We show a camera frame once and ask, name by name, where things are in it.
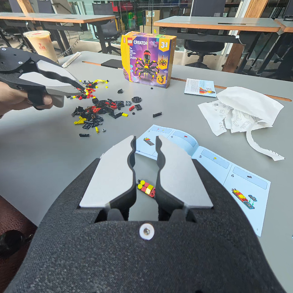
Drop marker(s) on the plastic cup with beige drink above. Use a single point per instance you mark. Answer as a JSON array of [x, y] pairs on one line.
[[43, 45]]

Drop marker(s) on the background desk with wooden edge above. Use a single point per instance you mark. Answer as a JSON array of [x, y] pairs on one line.
[[286, 24], [206, 22], [57, 17]]

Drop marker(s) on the pile of mostly black bricks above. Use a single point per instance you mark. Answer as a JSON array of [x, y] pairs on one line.
[[100, 109]]

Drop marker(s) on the light blue instruction booklet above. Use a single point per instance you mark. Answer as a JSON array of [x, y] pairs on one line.
[[240, 183]]

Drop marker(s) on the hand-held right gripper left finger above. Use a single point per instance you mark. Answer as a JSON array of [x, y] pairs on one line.
[[109, 178]]

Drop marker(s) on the pile of small red yellow bricks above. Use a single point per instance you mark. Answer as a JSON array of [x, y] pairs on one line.
[[90, 90]]

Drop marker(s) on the person's maroon knitted clothing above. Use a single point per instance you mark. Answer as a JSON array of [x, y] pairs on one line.
[[11, 212]]

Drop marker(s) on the plain white crumpled paper bag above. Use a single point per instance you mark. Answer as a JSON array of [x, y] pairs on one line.
[[247, 100]]

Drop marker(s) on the red yellow black brick assembly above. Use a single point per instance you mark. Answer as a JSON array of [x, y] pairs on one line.
[[146, 187]]

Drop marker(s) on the small blue folded leaflet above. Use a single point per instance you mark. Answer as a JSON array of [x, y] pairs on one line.
[[194, 87]]

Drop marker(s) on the printed white paper bag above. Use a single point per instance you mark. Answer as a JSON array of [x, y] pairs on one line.
[[212, 114]]

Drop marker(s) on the neon yellow tendril brick piece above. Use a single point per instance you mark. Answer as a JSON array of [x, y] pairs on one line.
[[100, 80]]

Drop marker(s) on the grey desk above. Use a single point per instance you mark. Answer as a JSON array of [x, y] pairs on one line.
[[45, 148]]

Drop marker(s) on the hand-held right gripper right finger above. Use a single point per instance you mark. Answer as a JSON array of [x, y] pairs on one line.
[[183, 178]]

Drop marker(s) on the paper wrapped straw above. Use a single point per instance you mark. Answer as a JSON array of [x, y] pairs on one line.
[[71, 59]]

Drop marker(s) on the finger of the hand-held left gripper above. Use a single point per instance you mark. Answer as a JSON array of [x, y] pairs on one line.
[[52, 85], [55, 67]]

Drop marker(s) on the person's left hand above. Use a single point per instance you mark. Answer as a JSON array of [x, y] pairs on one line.
[[13, 100]]

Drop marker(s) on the wooden pillar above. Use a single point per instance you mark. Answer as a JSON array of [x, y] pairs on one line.
[[24, 5], [238, 52]]

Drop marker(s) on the brown cardboard box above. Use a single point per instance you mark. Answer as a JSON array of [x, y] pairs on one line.
[[152, 17], [146, 29]]

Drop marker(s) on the torn white paper strip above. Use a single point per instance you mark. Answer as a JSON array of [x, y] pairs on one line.
[[256, 146]]

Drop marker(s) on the black clip brick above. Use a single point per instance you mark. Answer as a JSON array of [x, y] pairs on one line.
[[84, 135], [157, 114]]

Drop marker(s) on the black round plate brick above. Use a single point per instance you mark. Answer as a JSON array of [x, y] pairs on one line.
[[136, 99]]

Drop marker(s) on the black office chair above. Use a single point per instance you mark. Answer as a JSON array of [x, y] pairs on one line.
[[201, 47], [109, 31]]

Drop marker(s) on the purple yellow toy brick box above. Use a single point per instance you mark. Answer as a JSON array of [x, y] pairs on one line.
[[146, 57]]

